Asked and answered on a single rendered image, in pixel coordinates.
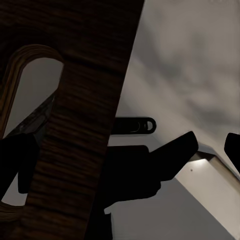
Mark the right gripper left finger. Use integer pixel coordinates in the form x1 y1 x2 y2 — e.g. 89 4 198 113
0 133 30 202

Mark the cutting board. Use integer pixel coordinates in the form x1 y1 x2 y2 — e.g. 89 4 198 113
0 0 145 240

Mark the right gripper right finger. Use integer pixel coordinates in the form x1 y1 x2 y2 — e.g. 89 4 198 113
223 132 240 173

